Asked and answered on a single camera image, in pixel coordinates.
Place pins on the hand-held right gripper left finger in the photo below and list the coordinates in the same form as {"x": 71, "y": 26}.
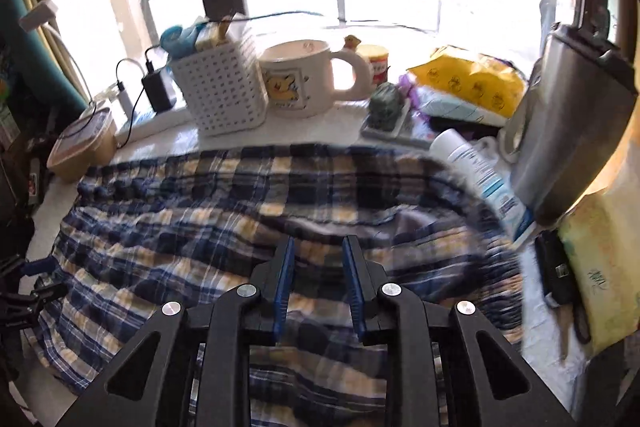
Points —
{"x": 282, "y": 287}

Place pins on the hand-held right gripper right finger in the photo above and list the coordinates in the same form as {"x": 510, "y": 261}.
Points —
{"x": 357, "y": 292}

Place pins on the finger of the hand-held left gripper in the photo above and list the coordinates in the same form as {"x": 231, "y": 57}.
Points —
{"x": 40, "y": 267}
{"x": 50, "y": 293}

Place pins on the plaid flannel shirt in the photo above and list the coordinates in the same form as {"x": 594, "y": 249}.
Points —
{"x": 175, "y": 217}

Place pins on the beige lunch container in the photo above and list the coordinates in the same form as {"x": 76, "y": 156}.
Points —
{"x": 80, "y": 147}

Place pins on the white small tray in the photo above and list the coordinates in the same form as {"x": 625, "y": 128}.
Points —
{"x": 400, "y": 137}

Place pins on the white tube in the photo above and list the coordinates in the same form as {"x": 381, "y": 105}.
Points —
{"x": 480, "y": 172}

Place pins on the white power strip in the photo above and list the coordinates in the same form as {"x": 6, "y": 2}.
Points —
{"x": 150, "y": 123}

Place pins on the green small figure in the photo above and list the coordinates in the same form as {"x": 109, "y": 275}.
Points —
{"x": 386, "y": 107}

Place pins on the white charger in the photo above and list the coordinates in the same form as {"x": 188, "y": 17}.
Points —
{"x": 125, "y": 99}

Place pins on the dark teal curtain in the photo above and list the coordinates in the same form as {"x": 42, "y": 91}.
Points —
{"x": 40, "y": 72}

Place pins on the black flat case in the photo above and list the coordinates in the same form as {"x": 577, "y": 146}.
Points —
{"x": 557, "y": 272}

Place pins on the purple packet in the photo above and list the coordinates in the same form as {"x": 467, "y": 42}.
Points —
{"x": 412, "y": 92}

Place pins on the pale blue packet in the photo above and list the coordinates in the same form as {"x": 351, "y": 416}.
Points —
{"x": 460, "y": 109}

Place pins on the white perforated basket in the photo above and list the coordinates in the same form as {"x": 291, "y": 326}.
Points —
{"x": 220, "y": 87}

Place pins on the cream bear mug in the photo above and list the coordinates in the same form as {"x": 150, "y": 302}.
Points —
{"x": 295, "y": 77}

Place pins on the black charger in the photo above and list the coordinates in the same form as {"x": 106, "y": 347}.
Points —
{"x": 159, "y": 91}

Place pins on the red and yellow can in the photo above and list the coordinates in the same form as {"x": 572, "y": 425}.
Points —
{"x": 374, "y": 64}

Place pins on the yellow printed bag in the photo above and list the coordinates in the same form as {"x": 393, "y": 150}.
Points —
{"x": 470, "y": 79}

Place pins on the pale yellow tissue pack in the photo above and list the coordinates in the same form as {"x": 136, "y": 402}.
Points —
{"x": 605, "y": 267}

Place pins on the white desk lamp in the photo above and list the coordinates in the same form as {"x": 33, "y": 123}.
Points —
{"x": 39, "y": 14}

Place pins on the blue round item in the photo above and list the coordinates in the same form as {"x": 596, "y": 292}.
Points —
{"x": 177, "y": 39}

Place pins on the steel tumbler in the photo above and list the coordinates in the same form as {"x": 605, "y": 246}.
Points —
{"x": 570, "y": 122}

